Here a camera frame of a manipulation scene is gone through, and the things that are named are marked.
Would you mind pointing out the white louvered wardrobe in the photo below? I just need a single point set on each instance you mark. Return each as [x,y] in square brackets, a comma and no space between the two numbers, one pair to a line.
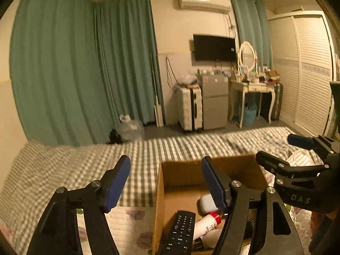
[303,55]

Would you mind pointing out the clear water jug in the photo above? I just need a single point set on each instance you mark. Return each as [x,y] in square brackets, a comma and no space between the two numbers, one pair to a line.
[130,130]

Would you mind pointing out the white oval vanity mirror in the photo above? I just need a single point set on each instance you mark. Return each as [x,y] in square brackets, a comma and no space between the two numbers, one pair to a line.
[247,56]

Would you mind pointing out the green window curtain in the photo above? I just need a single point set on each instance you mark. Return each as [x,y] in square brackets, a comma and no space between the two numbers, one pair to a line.
[253,27]

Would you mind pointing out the black wall television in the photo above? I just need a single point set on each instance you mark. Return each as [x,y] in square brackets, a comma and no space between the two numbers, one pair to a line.
[214,48]

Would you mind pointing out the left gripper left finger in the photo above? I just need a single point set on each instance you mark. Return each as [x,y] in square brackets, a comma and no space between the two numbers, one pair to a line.
[57,230]

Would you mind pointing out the black remote control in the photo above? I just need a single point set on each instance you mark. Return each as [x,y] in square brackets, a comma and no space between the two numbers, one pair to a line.
[180,238]

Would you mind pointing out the white air conditioner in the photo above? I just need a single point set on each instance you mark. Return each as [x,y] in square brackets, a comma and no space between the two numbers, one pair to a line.
[219,6]

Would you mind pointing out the grey checked bed sheet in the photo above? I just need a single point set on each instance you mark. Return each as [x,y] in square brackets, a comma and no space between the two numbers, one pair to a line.
[272,140]

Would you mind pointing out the white bottle red cap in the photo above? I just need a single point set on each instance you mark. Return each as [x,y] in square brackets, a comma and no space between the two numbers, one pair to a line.
[206,224]

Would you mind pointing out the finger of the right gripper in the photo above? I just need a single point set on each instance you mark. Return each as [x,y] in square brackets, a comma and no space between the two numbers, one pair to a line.
[302,142]
[316,176]

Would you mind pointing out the brown cardboard box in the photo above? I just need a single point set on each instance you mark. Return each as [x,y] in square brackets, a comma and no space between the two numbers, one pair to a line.
[181,184]

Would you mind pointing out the dark suitcase by table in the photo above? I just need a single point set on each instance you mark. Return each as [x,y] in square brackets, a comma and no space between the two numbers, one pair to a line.
[276,111]

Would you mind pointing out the large green curtain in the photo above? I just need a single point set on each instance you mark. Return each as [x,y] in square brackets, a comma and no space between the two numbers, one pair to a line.
[76,66]

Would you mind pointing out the large white power adapter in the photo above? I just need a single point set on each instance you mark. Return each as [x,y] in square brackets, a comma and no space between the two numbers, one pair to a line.
[210,239]

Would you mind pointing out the white suitcase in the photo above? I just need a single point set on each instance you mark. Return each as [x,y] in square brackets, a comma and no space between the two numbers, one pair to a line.
[189,108]

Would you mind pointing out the white floral quilt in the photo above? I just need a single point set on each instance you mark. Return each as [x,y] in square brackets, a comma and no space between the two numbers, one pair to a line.
[132,230]

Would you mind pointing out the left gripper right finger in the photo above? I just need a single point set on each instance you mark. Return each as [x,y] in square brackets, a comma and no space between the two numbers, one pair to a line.
[274,231]

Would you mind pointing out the grey mini fridge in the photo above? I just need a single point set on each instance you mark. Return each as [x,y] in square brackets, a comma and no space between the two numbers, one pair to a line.
[215,97]

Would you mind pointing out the blue storage basket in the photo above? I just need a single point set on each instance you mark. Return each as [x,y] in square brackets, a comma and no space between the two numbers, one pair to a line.
[250,113]

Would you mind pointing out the white dressing table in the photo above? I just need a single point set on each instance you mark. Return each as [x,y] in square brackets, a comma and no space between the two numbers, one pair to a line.
[250,92]

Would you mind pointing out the pale blue earbuds case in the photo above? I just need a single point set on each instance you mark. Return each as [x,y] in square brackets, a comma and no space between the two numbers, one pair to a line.
[207,204]

